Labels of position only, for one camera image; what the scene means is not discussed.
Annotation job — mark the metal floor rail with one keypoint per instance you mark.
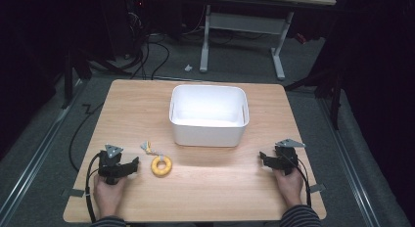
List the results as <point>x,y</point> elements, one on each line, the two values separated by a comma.
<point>36,152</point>
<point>349,161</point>

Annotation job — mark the person's right hand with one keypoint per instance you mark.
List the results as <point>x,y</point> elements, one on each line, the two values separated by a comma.
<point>288,188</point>

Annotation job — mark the person's left hand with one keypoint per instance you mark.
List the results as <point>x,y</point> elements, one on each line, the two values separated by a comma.
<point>107,197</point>

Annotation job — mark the white paper scrap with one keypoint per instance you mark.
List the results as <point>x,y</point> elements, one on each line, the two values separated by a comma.
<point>188,68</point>

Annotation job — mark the grey tape piece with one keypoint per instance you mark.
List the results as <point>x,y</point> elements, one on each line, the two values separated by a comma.
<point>74,192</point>
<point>317,188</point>

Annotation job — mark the black metal stand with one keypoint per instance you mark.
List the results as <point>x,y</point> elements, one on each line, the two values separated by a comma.
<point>329,86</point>
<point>70,77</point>

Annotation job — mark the white-legged background desk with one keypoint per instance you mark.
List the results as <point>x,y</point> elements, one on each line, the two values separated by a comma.
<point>244,24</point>

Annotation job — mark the white plastic bin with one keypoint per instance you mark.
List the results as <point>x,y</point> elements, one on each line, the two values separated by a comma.
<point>208,119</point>

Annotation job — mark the red object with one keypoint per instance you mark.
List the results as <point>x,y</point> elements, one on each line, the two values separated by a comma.
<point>300,38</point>

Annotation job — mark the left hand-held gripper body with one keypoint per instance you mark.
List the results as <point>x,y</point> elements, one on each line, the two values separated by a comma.
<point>109,165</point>

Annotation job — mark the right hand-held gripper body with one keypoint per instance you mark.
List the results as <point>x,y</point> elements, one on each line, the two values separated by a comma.
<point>286,158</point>

